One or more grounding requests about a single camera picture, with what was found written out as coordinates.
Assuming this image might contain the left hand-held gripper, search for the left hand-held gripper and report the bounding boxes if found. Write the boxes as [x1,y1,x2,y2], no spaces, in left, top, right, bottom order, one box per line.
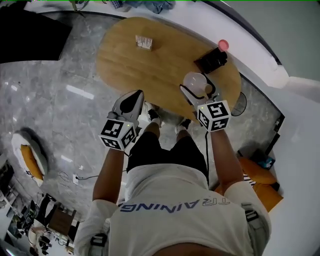
[98,89,146,152]

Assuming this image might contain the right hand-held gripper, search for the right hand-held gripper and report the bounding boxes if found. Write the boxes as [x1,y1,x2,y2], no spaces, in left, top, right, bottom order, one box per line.
[179,76,231,132]

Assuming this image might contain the person's left forearm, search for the person's left forearm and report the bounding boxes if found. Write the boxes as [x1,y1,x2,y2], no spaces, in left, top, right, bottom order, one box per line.
[92,146,126,207]

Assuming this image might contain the person's right forearm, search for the person's right forearm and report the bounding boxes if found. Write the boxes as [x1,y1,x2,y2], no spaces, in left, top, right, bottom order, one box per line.
[209,128,245,192]

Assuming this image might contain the oval wooden table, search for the oval wooden table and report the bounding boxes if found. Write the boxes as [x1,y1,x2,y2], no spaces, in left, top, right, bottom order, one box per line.
[96,16,242,125]

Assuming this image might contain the person's left shoe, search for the person's left shoe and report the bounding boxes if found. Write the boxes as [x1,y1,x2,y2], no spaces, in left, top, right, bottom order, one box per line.
[144,101,162,126]

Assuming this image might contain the person's shoe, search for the person's shoe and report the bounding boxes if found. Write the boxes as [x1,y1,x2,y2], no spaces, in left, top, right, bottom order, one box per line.
[174,117,193,135]
[144,101,162,126]

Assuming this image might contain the person's left leg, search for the person's left leg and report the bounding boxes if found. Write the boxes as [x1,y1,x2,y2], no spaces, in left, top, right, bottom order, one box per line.
[144,119,161,136]

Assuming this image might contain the person's leg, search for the person's leg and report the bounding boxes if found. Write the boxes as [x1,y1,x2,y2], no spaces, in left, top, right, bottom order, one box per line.
[175,126,192,143]
[144,119,161,136]

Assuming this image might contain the black box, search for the black box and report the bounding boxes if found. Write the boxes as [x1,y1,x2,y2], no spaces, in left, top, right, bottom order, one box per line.
[193,47,229,75]

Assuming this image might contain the person's right shoe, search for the person's right shoe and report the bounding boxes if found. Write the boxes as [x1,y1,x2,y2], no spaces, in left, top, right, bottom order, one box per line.
[174,117,193,135]

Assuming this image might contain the person's right leg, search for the person's right leg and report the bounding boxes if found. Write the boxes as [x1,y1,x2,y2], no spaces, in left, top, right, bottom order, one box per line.
[175,126,192,143]

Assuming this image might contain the person's black shorts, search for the person's black shorts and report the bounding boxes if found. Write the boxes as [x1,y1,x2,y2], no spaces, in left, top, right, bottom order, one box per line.
[126,131,210,187]

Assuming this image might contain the small wooden block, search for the small wooden block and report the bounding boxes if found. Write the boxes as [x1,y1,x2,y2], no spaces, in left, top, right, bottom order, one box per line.
[134,34,154,52]

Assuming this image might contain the teal packet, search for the teal packet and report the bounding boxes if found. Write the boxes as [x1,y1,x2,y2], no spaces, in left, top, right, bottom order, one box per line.
[257,156,276,171]

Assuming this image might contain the striped cloth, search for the striped cloth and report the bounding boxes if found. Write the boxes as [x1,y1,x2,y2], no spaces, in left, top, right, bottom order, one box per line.
[242,173,258,187]

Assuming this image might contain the pile of denim clothes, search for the pile of denim clothes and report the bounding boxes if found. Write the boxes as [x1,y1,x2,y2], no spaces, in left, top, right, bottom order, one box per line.
[109,0,176,15]

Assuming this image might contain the orange beanbag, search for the orange beanbag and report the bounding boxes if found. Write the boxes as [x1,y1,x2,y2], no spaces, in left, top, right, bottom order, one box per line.
[214,156,285,213]

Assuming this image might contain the white pet bed orange cushion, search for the white pet bed orange cushion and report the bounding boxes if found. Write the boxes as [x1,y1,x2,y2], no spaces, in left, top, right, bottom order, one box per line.
[11,128,49,182]

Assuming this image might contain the person's white shirt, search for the person's white shirt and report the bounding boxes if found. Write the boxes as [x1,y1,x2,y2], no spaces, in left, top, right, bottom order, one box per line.
[74,164,272,256]

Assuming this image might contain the black floor mat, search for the black floor mat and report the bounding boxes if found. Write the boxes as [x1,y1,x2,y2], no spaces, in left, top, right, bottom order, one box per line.
[0,9,73,65]

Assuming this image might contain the brown wooden cabinet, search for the brown wooden cabinet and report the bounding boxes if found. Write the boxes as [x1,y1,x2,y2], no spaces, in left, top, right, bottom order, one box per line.
[47,207,78,236]

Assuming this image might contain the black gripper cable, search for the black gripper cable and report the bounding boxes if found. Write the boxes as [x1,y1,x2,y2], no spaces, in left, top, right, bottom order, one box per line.
[204,131,210,187]

